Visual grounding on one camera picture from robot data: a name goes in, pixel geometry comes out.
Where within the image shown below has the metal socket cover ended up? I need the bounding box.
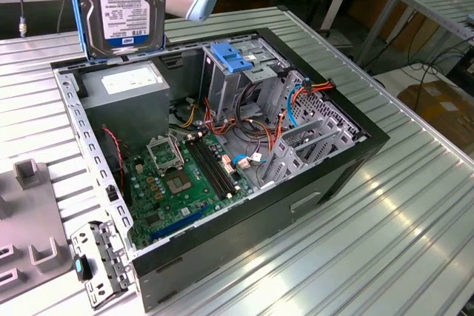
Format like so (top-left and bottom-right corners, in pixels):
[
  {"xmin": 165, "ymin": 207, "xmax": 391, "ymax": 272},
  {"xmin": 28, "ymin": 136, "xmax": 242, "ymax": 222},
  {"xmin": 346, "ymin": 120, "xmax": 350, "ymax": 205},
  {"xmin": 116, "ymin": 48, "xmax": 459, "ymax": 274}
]
[{"xmin": 146, "ymin": 134, "xmax": 186, "ymax": 176}]

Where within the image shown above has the brown cardboard box with labels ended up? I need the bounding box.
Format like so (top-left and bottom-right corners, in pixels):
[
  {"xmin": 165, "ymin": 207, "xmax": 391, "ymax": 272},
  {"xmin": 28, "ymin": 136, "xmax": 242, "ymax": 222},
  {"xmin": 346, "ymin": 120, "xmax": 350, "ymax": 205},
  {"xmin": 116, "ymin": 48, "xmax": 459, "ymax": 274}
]
[{"xmin": 398, "ymin": 78, "xmax": 474, "ymax": 135}]

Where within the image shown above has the hard disk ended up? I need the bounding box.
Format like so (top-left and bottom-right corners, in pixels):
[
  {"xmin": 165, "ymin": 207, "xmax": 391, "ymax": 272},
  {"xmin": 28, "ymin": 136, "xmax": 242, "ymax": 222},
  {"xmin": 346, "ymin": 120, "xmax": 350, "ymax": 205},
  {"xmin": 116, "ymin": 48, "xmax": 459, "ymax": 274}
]
[{"xmin": 64, "ymin": 0, "xmax": 170, "ymax": 64}]

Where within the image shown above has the black blue-tipped latch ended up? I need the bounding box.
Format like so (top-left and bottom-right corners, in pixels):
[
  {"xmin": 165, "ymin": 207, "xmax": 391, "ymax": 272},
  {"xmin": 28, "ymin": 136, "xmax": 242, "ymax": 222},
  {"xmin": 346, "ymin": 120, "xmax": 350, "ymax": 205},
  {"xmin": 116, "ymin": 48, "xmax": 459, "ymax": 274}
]
[{"xmin": 73, "ymin": 254, "xmax": 94, "ymax": 283}]

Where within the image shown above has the black RAM slot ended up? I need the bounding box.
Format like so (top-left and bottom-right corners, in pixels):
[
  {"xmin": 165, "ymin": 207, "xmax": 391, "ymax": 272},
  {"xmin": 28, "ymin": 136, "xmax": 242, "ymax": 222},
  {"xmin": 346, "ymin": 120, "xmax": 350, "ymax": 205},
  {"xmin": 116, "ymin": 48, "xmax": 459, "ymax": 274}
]
[
  {"xmin": 194, "ymin": 135, "xmax": 236, "ymax": 197},
  {"xmin": 190, "ymin": 136, "xmax": 232, "ymax": 199},
  {"xmin": 184, "ymin": 137, "xmax": 227, "ymax": 201},
  {"xmin": 198, "ymin": 133, "xmax": 241, "ymax": 195}
]

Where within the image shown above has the grey metal disk bay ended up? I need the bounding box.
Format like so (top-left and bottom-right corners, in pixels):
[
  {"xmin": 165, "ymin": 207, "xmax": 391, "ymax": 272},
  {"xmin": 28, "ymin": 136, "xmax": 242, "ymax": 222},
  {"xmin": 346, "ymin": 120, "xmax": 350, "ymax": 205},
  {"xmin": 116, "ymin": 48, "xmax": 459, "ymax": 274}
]
[{"xmin": 257, "ymin": 115, "xmax": 370, "ymax": 189}]

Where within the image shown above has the grey parts rack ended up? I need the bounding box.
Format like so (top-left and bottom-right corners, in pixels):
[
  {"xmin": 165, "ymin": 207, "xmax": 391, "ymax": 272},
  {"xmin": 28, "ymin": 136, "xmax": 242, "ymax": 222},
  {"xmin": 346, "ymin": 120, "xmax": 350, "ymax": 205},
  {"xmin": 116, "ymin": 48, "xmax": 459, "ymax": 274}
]
[{"xmin": 0, "ymin": 158, "xmax": 73, "ymax": 304}]

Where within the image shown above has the red black twisted wire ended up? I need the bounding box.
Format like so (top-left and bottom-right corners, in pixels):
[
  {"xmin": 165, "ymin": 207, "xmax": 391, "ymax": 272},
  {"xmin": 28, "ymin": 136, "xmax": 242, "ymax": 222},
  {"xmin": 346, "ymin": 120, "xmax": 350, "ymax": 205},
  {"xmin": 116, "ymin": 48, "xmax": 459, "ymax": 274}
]
[{"xmin": 101, "ymin": 127, "xmax": 129, "ymax": 184}]

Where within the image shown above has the CPU socket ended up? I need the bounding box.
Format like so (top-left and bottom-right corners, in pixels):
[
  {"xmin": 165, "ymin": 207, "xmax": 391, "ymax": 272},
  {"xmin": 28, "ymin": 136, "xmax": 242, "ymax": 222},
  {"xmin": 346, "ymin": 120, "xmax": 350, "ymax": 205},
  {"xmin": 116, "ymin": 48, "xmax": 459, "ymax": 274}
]
[{"xmin": 164, "ymin": 169, "xmax": 193, "ymax": 197}]

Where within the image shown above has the grey metal drive cage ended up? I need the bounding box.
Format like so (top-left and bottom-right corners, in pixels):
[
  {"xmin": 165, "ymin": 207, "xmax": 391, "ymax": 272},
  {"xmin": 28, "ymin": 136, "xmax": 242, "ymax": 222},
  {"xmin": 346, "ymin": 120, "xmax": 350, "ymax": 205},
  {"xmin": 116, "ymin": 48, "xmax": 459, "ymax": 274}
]
[{"xmin": 199, "ymin": 36, "xmax": 292, "ymax": 124}]

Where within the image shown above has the long blue wire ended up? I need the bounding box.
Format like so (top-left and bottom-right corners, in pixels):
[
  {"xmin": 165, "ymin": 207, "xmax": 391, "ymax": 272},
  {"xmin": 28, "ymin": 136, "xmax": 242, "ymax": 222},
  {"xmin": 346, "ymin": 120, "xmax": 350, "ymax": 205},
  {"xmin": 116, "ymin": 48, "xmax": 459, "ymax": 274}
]
[{"xmin": 287, "ymin": 84, "xmax": 308, "ymax": 132}]

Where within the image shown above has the blue expansion slot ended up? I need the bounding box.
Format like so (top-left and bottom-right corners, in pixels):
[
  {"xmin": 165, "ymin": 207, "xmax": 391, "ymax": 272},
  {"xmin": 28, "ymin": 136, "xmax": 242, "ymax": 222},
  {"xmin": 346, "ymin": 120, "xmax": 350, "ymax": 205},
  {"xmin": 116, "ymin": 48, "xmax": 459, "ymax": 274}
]
[{"xmin": 150, "ymin": 206, "xmax": 204, "ymax": 241}]

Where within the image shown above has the short blue wire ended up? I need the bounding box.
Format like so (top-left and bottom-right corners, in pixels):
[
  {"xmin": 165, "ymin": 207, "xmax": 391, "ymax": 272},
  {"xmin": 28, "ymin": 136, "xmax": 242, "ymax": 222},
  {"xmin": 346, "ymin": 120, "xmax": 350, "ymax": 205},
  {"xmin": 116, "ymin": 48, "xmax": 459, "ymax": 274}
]
[{"xmin": 233, "ymin": 152, "xmax": 268, "ymax": 165}]

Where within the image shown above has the power supply wire bundle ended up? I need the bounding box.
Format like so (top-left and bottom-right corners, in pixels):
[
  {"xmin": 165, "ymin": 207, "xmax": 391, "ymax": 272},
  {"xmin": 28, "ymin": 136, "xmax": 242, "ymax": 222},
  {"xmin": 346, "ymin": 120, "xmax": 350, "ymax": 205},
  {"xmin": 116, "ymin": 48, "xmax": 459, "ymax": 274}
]
[{"xmin": 168, "ymin": 82, "xmax": 286, "ymax": 154}]

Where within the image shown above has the green motherboard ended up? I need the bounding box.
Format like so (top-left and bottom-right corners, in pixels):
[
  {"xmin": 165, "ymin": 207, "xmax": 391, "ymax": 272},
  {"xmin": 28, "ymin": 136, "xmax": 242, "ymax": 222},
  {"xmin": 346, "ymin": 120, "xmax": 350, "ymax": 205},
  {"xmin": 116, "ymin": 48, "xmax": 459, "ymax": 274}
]
[{"xmin": 121, "ymin": 132, "xmax": 256, "ymax": 252}]

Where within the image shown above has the grey power supply unit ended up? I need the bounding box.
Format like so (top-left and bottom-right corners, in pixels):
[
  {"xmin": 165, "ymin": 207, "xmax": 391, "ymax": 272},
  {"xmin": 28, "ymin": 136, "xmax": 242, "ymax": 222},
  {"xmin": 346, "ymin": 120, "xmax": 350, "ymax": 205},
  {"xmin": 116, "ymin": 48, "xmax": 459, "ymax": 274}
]
[{"xmin": 79, "ymin": 60, "xmax": 171, "ymax": 147}]

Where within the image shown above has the metal slat side table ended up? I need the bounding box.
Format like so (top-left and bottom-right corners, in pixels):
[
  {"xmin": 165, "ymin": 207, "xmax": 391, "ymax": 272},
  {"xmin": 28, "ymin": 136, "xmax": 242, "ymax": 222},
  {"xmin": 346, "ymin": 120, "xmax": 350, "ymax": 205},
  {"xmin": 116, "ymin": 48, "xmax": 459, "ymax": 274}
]
[{"xmin": 355, "ymin": 0, "xmax": 474, "ymax": 69}]

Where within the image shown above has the black open PC case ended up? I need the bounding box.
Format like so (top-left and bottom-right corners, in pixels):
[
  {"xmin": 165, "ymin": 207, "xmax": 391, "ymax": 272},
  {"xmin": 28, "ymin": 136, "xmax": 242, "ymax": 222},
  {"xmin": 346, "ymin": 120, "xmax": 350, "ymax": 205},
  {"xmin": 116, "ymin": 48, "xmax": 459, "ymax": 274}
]
[{"xmin": 50, "ymin": 27, "xmax": 392, "ymax": 313}]

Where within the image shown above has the orange power wire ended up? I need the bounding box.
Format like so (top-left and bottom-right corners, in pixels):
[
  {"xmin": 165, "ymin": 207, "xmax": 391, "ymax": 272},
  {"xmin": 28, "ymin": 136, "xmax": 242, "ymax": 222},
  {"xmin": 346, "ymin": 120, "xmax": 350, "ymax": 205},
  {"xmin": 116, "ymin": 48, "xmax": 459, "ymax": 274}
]
[{"xmin": 273, "ymin": 78, "xmax": 336, "ymax": 154}]

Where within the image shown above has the blue drive cage latch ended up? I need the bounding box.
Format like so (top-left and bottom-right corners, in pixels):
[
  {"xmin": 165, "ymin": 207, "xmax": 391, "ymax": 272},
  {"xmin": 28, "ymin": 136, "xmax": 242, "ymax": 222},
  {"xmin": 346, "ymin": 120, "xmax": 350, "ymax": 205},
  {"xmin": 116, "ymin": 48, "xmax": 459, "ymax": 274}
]
[{"xmin": 210, "ymin": 42, "xmax": 253, "ymax": 75}]

